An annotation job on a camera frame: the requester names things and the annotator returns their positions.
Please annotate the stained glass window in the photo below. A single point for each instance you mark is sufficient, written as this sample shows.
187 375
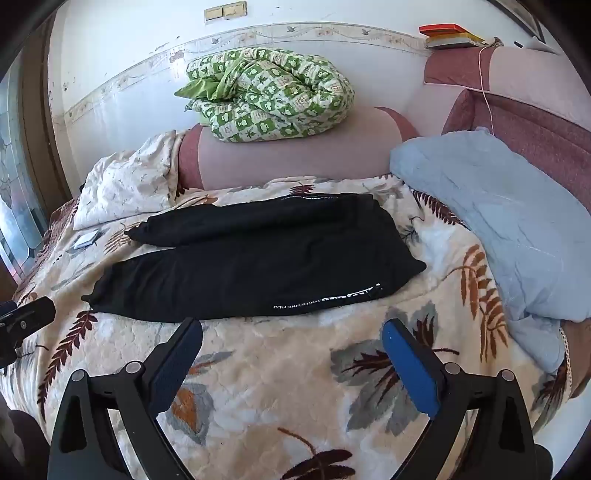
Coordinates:
16 194

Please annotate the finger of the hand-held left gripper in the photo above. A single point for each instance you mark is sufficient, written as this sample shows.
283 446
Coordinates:
32 314

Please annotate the red orange book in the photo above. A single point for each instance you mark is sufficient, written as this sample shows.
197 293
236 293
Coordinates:
441 29

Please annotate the stack of coloured books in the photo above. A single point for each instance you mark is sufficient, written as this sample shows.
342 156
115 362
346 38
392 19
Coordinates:
455 41

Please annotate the pink padded bed headboard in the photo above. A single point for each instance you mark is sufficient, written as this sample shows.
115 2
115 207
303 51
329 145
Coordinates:
286 157

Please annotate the cream wall switch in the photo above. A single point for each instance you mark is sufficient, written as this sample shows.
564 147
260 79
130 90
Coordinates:
234 9
214 14

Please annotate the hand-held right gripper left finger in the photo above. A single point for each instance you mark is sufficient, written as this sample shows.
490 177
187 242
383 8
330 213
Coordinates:
178 369

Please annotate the light blue blanket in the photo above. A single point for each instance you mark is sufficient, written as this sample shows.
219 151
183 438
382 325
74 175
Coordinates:
498 207

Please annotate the green checkered quilt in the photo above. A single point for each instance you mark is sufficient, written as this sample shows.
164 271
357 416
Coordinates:
272 92

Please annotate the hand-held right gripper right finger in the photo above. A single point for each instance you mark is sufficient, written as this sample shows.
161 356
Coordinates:
408 364

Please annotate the black pants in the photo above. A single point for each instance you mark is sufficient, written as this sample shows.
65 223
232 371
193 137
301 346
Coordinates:
258 272

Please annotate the leaf print fleece blanket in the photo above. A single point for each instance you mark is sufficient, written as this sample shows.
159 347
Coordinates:
286 392

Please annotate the small flat grey phone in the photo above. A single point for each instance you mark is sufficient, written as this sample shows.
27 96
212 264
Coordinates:
87 240

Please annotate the white floral pillow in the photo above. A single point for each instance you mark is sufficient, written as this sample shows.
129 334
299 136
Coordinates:
129 184

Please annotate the brown wooden door frame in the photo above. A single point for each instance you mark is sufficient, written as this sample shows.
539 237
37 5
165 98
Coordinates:
41 129

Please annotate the dark picture frame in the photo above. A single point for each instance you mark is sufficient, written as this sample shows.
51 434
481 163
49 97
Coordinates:
531 23

